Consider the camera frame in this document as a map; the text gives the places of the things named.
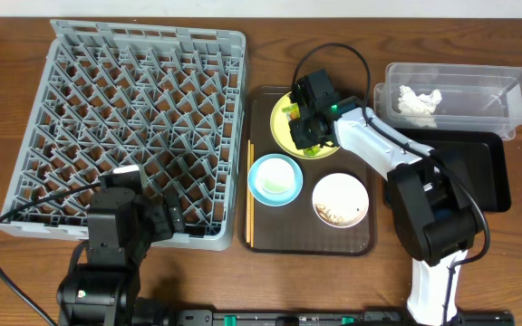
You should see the grey dishwasher rack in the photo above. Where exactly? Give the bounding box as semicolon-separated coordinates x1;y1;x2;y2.
0;20;248;251

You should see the white cup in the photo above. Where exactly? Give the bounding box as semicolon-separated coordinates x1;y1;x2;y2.
256;158;295;194

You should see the blue bowl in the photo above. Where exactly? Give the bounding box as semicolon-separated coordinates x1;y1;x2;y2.
248;153;304;206

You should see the wooden chopstick right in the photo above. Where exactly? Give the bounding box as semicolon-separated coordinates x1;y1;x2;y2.
249;143;256;248

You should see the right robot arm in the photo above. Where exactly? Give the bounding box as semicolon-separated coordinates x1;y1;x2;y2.
289;70;490;325

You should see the yellow plate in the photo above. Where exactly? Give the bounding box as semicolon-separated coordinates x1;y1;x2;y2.
270;92;338;159

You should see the brown serving tray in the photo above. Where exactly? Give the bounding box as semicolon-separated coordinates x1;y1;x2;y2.
245;86;377;256

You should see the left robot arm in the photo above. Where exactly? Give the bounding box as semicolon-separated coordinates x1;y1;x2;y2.
56;187;185;325

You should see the clear plastic bin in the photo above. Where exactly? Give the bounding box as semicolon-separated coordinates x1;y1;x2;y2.
373;62;522;140

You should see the wooden chopstick left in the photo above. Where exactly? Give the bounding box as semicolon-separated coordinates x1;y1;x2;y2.
245;139;251;244

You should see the black waste tray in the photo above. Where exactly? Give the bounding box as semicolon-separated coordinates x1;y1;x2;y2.
398;129;512;213

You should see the white tissue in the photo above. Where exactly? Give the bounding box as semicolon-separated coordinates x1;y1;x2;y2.
398;85;442;128

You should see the wooden chopstick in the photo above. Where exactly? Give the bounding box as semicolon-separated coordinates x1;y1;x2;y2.
249;143;256;248
245;139;251;244

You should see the white pink bowl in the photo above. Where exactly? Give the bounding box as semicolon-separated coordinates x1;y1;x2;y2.
312;173;370;228

